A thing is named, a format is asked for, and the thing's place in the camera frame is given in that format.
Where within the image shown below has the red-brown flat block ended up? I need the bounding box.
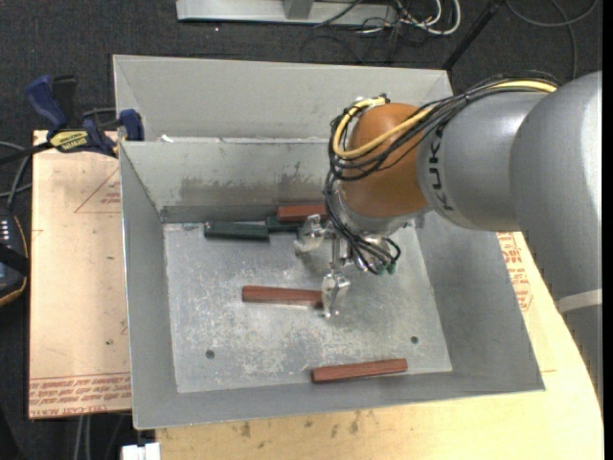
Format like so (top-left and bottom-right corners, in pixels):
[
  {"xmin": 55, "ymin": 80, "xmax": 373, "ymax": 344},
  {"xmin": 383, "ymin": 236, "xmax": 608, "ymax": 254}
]
[
  {"xmin": 276, "ymin": 202, "xmax": 329, "ymax": 223},
  {"xmin": 240, "ymin": 285, "xmax": 326, "ymax": 310},
  {"xmin": 309, "ymin": 357, "xmax": 410, "ymax": 385}
]

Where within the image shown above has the brown cardboard board red print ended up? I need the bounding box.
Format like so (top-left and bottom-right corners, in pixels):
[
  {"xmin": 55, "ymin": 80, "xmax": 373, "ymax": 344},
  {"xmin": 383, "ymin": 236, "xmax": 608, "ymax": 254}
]
[{"xmin": 28, "ymin": 129, "xmax": 535, "ymax": 421}]

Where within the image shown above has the grey metal bin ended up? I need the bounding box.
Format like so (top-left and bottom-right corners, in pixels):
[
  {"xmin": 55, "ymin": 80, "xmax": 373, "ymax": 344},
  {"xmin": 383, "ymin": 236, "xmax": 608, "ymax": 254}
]
[{"xmin": 112, "ymin": 54, "xmax": 546, "ymax": 431}]

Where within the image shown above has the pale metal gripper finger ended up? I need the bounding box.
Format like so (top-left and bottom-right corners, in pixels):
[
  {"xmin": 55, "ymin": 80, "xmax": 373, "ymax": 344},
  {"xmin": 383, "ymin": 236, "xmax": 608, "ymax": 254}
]
[
  {"xmin": 334, "ymin": 274, "xmax": 352, "ymax": 316},
  {"xmin": 320, "ymin": 273, "xmax": 338, "ymax": 320}
]

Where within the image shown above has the dark green flat block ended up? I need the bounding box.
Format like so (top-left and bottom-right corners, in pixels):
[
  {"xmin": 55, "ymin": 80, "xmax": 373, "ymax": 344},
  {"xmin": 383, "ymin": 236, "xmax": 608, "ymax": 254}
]
[
  {"xmin": 203, "ymin": 220, "xmax": 271, "ymax": 242},
  {"xmin": 264, "ymin": 215, "xmax": 307, "ymax": 234}
]

